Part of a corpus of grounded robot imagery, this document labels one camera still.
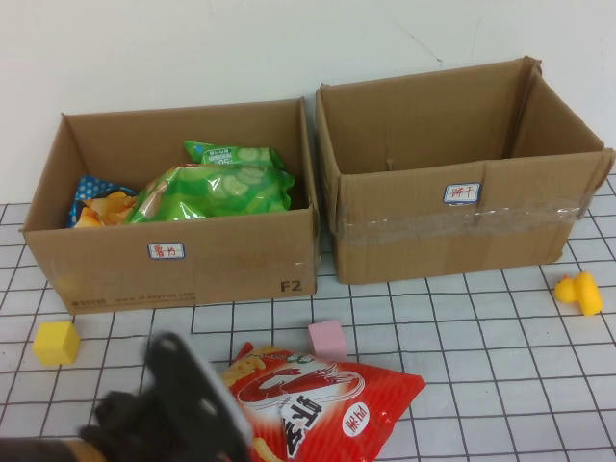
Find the yellow rubber duck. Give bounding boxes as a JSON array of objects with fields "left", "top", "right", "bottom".
[{"left": 553, "top": 271, "right": 604, "bottom": 317}]

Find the white label red chips writing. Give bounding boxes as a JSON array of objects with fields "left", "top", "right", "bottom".
[{"left": 147, "top": 242, "right": 187, "bottom": 262}]

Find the large green chips bag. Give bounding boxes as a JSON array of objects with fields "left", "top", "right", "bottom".
[{"left": 124, "top": 163, "right": 295, "bottom": 225}]

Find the blue polka dot chips bag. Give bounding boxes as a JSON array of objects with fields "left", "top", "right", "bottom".
[{"left": 65, "top": 175, "right": 140, "bottom": 230}]

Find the white label red biscuit writing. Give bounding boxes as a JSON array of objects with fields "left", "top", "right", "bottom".
[{"left": 442, "top": 181, "right": 482, "bottom": 207}]

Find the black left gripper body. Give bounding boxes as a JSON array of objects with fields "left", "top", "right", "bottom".
[{"left": 79, "top": 388, "right": 193, "bottom": 462}]

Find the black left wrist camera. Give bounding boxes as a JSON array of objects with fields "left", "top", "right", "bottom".
[{"left": 142, "top": 331, "right": 254, "bottom": 462}]

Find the taped cardboard box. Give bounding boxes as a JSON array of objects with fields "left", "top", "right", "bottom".
[{"left": 315, "top": 56, "right": 616, "bottom": 285}]

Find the pink foam cube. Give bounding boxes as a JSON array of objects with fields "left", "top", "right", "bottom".
[{"left": 307, "top": 321, "right": 349, "bottom": 360}]

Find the small green chips bag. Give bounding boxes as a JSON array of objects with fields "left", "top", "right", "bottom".
[{"left": 182, "top": 139, "right": 289, "bottom": 170}]

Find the cardboard box printed F2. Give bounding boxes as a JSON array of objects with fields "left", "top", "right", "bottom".
[{"left": 19, "top": 97, "right": 321, "bottom": 317}]

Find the red shrimp snack bag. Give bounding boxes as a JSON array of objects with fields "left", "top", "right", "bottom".
[{"left": 220, "top": 341, "right": 427, "bottom": 462}]

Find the yellow foam cube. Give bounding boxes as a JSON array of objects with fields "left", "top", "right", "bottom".
[{"left": 32, "top": 321, "right": 82, "bottom": 367}]

